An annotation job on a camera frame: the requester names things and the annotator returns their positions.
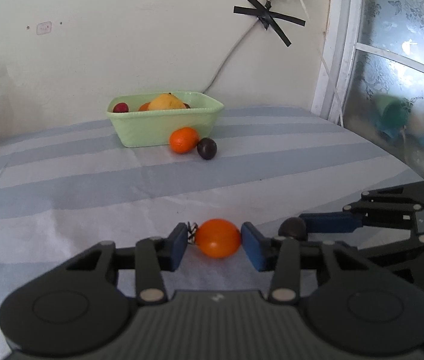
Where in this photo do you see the striped blue bed sheet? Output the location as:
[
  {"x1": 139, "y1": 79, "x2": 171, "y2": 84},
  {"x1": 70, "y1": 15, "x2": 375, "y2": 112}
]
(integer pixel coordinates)
[{"x1": 0, "y1": 105, "x2": 424, "y2": 360}]

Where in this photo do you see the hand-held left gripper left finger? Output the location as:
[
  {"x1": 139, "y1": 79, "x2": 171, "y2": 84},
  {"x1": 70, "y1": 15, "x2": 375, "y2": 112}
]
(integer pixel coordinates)
[{"x1": 66, "y1": 223, "x2": 188, "y2": 305}]

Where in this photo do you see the yellow mango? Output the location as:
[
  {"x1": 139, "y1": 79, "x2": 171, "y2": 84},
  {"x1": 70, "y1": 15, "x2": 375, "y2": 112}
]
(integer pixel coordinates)
[{"x1": 148, "y1": 92, "x2": 188, "y2": 110}]

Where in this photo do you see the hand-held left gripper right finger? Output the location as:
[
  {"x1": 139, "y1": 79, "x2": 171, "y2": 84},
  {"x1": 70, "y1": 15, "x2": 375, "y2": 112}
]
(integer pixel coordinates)
[{"x1": 241, "y1": 222, "x2": 375, "y2": 305}]

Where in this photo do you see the frosted glass window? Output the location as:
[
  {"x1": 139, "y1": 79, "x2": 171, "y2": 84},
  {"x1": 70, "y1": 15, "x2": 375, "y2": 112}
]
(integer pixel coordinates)
[{"x1": 311, "y1": 0, "x2": 424, "y2": 192}]

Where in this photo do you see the black tape cross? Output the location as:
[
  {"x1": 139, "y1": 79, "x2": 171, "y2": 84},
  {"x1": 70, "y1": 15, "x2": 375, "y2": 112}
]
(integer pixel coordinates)
[{"x1": 233, "y1": 0, "x2": 306, "y2": 48}]

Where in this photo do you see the grey wall cable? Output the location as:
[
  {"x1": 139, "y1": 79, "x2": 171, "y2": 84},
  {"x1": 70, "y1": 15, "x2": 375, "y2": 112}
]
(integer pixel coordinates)
[{"x1": 201, "y1": 19, "x2": 261, "y2": 94}]

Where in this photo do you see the green plastic basket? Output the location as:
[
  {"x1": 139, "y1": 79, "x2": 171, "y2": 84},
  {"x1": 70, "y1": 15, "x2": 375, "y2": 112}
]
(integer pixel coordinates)
[{"x1": 106, "y1": 91, "x2": 225, "y2": 148}]

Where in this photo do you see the orange tomato with stem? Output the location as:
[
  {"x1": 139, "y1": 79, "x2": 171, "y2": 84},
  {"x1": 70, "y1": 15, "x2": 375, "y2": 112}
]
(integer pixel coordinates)
[{"x1": 187, "y1": 218, "x2": 242, "y2": 259}]

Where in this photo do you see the dark purple plum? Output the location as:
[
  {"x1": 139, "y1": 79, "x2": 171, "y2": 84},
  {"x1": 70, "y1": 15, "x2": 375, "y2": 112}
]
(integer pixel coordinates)
[
  {"x1": 197, "y1": 137, "x2": 218, "y2": 160},
  {"x1": 278, "y1": 217, "x2": 307, "y2": 241}
]

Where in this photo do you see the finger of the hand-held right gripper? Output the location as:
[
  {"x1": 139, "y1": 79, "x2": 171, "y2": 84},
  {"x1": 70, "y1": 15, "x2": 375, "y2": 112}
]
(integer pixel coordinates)
[
  {"x1": 299, "y1": 185, "x2": 424, "y2": 236},
  {"x1": 302, "y1": 232, "x2": 424, "y2": 267}
]

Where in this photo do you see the orange tangerine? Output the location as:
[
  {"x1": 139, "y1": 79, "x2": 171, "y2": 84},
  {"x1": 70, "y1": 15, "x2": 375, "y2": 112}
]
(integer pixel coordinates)
[{"x1": 169, "y1": 127, "x2": 200, "y2": 154}]

